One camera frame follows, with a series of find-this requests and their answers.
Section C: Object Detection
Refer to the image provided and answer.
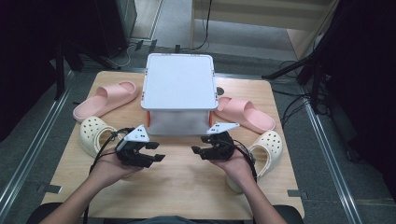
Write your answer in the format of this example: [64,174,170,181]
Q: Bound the metal floor rail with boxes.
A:
[0,71,76,216]
[303,96,363,224]

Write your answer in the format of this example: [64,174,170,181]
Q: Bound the right hand-held gripper black cable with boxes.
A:
[232,139,259,185]

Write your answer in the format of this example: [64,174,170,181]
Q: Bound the grey floor tape strip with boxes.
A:
[36,183,64,194]
[287,189,309,200]

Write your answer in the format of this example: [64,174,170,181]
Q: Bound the person's grey-blue shirt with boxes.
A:
[124,215,250,224]

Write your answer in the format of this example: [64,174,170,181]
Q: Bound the light wooden furniture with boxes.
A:
[190,0,340,60]

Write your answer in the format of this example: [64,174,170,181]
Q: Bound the person's right hand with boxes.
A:
[214,150,255,188]

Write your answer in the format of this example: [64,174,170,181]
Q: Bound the pink slide slipper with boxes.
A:
[72,80,140,123]
[214,96,276,135]

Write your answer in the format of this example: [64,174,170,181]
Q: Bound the person's left hand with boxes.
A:
[90,152,144,189]

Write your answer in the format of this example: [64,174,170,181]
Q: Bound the black floor cables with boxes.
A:
[272,59,312,127]

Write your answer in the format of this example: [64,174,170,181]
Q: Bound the black cabinet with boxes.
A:
[92,0,138,59]

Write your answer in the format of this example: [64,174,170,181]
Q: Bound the cream perforated clog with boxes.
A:
[78,116,138,182]
[225,130,284,194]

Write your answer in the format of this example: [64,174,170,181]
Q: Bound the hand-held gripper black cable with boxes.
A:
[232,139,259,185]
[83,127,135,224]

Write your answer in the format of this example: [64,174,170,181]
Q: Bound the white two-tier shoe rack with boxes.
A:
[140,52,219,137]

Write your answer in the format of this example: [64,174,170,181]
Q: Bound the hanging black cable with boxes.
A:
[192,0,213,51]

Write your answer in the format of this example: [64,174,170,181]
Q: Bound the white floor cable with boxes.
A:
[108,43,138,68]

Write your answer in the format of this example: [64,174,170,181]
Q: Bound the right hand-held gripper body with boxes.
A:
[206,121,241,162]

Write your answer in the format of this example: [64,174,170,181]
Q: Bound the black metal stand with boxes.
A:
[261,36,331,115]
[52,40,122,101]

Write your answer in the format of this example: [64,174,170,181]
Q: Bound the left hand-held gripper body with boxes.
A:
[115,124,150,168]

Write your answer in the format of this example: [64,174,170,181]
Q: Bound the left hand-held gripper black cable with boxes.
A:
[83,127,135,224]

